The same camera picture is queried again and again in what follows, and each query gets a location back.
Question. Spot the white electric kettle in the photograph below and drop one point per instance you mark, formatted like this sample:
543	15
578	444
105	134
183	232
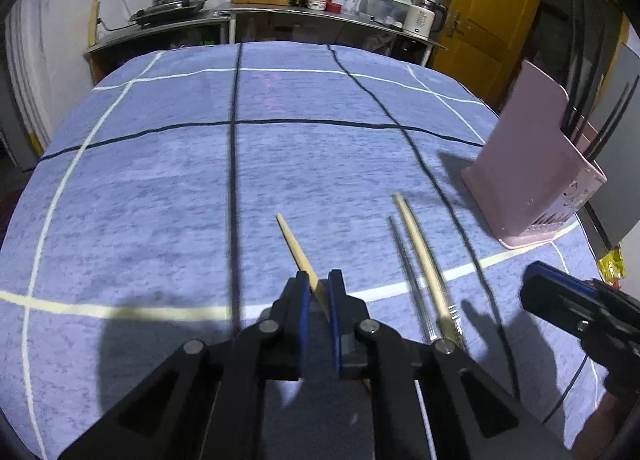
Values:
417	22

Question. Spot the clear drinking glass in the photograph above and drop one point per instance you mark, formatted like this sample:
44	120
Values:
350	6

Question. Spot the person's right forearm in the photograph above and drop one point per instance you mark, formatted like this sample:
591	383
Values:
600	425

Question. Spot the steel kitchen counter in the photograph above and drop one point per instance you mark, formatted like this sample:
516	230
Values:
280	12

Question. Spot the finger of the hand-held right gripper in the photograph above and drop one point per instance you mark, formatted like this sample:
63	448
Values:
550	297
565	277

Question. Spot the small red container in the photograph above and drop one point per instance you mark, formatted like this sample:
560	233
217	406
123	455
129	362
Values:
333	2

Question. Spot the yellow snack packet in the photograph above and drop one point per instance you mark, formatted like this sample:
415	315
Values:
611	265

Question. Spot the beige power strip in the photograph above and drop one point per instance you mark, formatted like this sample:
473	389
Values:
93	24

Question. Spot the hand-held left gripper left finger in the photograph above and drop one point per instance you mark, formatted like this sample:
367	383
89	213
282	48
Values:
303	320

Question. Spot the beige wooden chopstick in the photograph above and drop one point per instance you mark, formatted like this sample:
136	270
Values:
297	252
426	265

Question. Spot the pink plastic utensil basket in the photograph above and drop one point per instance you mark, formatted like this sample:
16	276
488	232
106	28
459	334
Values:
530	179

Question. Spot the yellow wooden door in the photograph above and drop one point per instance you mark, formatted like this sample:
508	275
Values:
490	14

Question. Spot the white dish container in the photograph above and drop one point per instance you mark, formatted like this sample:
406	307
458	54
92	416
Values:
385	9

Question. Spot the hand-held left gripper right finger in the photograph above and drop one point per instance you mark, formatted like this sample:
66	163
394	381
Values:
336	330

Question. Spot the grey metal chopstick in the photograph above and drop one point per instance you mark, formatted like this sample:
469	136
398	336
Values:
412	282

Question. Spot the white doorway frame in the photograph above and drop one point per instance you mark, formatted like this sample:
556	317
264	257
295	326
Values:
25	64

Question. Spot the group of black chopsticks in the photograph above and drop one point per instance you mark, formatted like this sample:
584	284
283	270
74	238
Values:
622	200

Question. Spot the blue checked tablecloth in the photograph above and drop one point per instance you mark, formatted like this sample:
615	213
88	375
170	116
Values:
150	190

